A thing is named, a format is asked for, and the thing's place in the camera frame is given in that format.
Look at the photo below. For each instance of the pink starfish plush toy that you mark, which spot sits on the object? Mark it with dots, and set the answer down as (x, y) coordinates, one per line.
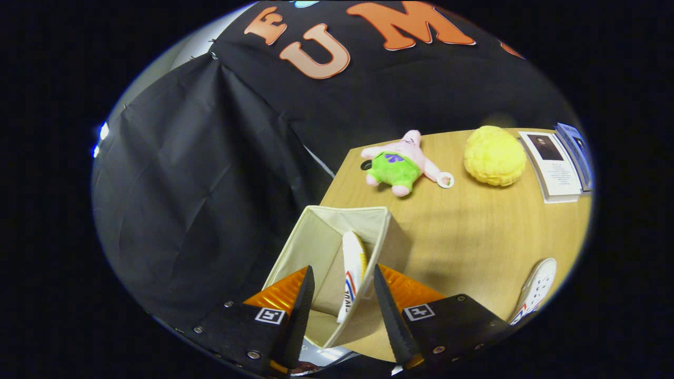
(395, 168)

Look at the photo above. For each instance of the yellow textured plush toy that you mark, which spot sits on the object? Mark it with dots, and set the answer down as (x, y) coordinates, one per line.
(495, 155)

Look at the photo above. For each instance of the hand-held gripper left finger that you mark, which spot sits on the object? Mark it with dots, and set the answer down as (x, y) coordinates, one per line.
(301, 326)

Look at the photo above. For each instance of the white portrait booklet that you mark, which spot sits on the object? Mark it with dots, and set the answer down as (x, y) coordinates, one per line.
(558, 173)

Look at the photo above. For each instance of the blue portrait booklet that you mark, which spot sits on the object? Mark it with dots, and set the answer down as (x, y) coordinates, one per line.
(576, 145)

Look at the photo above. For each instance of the ceiling light panel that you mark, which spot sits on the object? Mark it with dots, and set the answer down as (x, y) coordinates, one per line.
(103, 131)

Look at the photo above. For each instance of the brown fabric storage box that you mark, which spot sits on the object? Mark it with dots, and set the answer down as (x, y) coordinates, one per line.
(316, 237)

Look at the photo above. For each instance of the white canvas shoe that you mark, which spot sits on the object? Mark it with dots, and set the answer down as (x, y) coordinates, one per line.
(352, 258)
(539, 284)

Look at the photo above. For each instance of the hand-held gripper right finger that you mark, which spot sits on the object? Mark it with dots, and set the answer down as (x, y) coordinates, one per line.
(392, 321)

